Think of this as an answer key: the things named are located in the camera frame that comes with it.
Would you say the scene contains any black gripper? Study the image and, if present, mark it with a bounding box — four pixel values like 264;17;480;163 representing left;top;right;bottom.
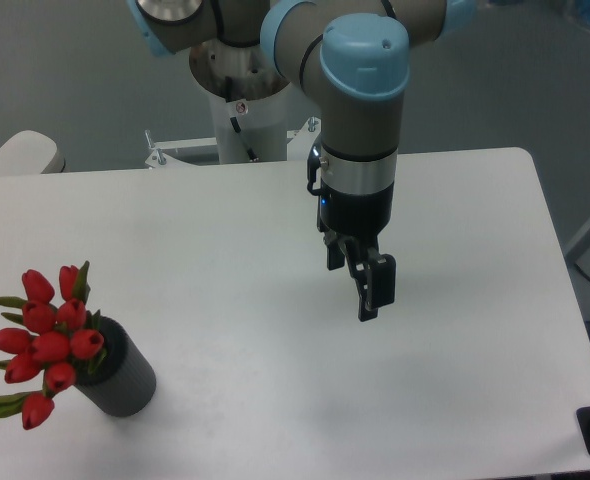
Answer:
307;144;396;321

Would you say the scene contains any red tulip bouquet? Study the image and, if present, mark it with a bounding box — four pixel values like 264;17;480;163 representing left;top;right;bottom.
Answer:
0;261;109;430

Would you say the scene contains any white chair armrest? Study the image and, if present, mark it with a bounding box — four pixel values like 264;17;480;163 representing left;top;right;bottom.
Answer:
0;130;67;177

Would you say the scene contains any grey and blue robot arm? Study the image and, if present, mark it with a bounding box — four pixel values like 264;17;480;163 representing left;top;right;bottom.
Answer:
128;1;477;321

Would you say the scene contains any dark grey ribbed vase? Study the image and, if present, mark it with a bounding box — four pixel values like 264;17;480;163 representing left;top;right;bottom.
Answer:
74;316;157;418

